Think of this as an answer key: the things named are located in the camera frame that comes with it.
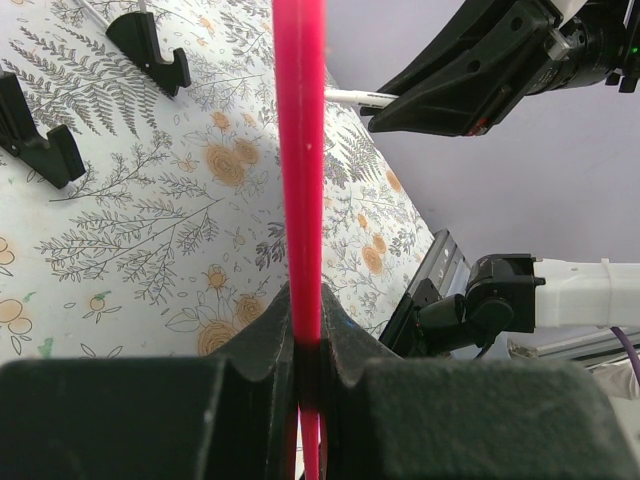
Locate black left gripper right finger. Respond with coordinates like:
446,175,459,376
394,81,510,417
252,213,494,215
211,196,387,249
321,288,628,479

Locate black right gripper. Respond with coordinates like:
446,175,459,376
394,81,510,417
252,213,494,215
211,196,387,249
367,1,639,137

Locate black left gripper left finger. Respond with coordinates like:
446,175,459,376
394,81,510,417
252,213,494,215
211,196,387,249
1,288,297,479

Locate white red whiteboard marker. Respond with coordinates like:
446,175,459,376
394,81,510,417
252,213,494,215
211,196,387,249
325,89,398,109

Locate pink framed whiteboard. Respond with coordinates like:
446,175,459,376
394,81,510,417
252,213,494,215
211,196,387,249
273,1,325,479

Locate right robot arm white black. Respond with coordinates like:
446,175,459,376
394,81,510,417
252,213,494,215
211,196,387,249
362,1,639,357

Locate floral patterned table mat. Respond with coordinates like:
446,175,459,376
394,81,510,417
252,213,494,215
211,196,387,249
0,0,431,361

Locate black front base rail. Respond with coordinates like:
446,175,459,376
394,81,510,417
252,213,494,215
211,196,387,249
379,229,472,358

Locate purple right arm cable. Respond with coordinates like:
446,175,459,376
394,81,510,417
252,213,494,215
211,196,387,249
469,324,640,386

